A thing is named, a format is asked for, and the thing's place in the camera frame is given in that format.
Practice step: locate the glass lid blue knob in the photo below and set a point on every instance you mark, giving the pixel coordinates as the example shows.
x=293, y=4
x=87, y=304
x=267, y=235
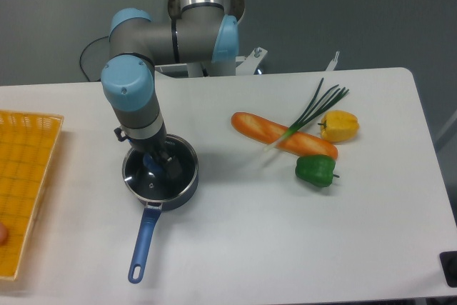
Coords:
x=156, y=187

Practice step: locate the yellow bell pepper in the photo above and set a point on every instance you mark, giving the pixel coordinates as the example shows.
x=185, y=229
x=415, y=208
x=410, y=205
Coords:
x=337, y=126

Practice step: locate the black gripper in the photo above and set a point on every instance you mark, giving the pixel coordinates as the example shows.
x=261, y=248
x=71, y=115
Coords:
x=156, y=148

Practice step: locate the white metal base frame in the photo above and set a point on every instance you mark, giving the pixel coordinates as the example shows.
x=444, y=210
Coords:
x=244, y=65

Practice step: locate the orange baguette bread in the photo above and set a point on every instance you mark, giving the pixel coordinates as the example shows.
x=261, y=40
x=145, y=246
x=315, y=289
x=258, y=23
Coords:
x=265, y=131

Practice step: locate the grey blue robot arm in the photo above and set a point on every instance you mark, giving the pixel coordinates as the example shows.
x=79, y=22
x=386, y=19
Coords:
x=203, y=33

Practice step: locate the green spring onion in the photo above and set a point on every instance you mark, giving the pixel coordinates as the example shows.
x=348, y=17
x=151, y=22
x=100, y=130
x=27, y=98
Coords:
x=318, y=105

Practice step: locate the green bell pepper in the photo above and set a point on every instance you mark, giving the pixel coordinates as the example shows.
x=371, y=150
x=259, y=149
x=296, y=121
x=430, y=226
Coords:
x=317, y=170

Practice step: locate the dark blue saucepan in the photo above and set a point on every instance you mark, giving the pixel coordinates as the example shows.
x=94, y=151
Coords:
x=150, y=216

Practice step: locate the yellow woven basket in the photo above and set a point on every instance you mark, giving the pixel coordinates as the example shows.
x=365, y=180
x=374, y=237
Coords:
x=28, y=141

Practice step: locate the black square table fixture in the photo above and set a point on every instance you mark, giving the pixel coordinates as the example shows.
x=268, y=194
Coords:
x=448, y=261

